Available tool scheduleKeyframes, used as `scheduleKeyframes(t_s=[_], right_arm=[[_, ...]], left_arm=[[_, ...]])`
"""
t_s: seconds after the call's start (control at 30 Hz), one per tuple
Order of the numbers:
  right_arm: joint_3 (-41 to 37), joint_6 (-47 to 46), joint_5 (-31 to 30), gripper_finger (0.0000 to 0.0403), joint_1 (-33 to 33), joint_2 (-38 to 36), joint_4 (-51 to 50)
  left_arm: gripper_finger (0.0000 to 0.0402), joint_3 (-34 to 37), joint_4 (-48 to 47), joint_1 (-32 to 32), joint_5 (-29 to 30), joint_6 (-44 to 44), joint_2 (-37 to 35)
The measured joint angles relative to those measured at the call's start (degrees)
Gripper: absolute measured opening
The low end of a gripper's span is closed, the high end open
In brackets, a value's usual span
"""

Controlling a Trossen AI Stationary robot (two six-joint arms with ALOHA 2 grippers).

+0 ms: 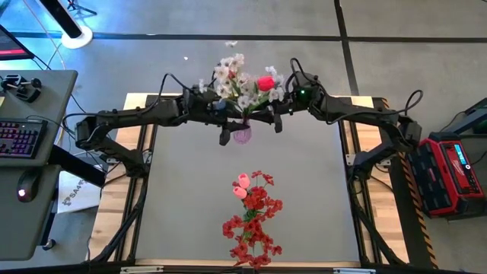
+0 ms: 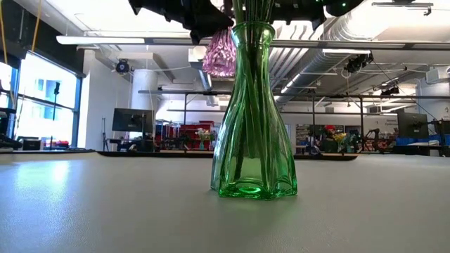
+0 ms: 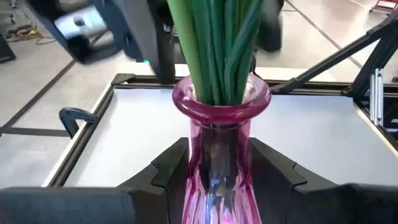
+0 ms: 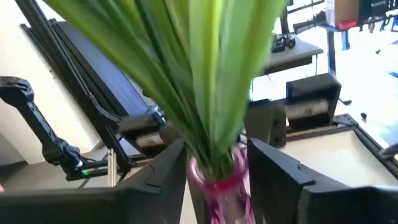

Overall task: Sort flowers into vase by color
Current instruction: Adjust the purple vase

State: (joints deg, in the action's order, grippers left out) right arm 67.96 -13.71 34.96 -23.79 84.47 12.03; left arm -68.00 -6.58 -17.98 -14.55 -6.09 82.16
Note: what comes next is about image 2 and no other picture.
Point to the black metal rack frame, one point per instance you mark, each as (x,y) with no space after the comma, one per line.
(175,92)

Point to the black table frame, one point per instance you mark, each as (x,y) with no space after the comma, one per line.
(158,154)

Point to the white ceiling box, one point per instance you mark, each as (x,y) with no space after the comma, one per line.
(195,56)

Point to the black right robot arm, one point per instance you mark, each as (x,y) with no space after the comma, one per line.
(351,8)

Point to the yellow flower bunch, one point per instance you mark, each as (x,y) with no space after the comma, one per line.
(339,137)

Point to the white round column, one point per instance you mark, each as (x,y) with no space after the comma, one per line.
(144,91)

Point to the person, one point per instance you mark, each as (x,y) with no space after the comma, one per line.
(328,135)

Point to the silver ventilation duct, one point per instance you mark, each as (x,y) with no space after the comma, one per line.
(316,59)

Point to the green glass vase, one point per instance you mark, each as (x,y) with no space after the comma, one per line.
(253,147)

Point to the gray overhead beam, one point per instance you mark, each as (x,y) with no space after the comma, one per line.
(175,41)

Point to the white ceiling light strip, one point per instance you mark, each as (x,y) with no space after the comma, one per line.
(346,51)

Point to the black light stand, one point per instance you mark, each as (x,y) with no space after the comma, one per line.
(56,88)

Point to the blue storage bins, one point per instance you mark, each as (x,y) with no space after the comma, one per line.
(408,141)

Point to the black hanging camera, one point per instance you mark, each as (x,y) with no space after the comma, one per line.
(390,90)
(356,63)

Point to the white flowers teal vase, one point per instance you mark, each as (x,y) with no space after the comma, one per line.
(202,135)

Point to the red tool cabinet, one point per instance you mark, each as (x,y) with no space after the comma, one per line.
(191,131)

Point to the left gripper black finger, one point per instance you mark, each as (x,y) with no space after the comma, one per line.
(211,22)

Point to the black ceiling light bar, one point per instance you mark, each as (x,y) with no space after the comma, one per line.
(400,4)

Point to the round black ceiling fixture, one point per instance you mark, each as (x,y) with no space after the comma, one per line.
(122,66)

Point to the purple glass vase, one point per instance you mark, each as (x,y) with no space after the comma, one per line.
(219,54)

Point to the black computer monitor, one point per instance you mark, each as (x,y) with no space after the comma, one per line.
(412,124)
(131,121)

